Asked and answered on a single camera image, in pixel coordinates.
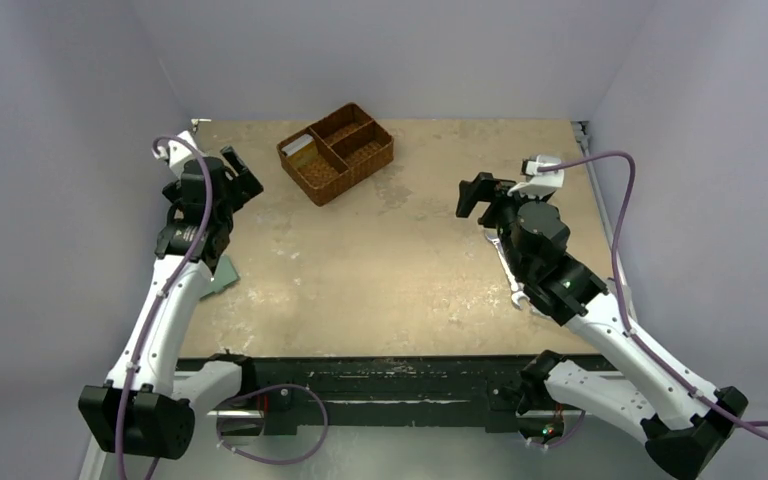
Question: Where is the teal card holder wallet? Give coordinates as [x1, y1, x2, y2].
[201, 255, 240, 300]

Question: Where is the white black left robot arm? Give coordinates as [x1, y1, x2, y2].
[78, 146, 263, 459]

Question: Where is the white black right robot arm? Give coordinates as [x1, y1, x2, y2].
[455, 172, 748, 479]

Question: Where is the silver wrench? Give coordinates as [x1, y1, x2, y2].
[484, 230, 528, 310]

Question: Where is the brown woven divided basket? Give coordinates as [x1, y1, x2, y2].
[276, 102, 394, 206]

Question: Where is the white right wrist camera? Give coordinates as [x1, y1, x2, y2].
[507, 154, 564, 201]

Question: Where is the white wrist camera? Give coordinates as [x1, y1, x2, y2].
[151, 130, 202, 179]
[507, 154, 564, 201]

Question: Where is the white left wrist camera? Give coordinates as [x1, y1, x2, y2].
[151, 130, 202, 179]

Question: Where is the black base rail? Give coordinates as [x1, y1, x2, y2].
[217, 354, 547, 435]

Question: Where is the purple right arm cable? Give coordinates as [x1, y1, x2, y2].
[523, 150, 768, 453]

